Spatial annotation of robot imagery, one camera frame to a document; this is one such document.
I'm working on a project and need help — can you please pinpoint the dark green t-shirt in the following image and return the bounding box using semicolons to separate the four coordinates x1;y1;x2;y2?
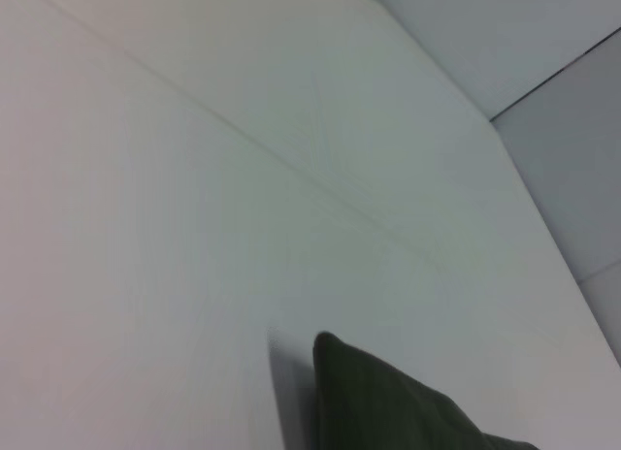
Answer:
312;331;539;450

